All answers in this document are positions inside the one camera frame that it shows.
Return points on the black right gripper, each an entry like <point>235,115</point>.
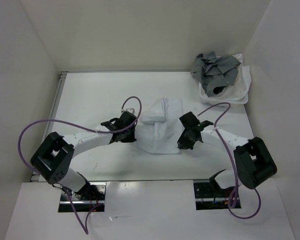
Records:
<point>182,144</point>

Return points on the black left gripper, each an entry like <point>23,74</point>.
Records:
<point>131,138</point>

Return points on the white skirt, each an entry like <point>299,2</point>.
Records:
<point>160,128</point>
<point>236,94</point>

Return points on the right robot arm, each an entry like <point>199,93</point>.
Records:
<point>252,159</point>

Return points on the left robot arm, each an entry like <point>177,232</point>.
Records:
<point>53,157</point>

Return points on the grey skirt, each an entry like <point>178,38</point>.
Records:
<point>215,73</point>

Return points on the white skirt in pile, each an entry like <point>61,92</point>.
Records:
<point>236,94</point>

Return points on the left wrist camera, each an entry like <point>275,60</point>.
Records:
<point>129,110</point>

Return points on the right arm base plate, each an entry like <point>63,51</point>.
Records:
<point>209,196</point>

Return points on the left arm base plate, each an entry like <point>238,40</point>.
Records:
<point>93,199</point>

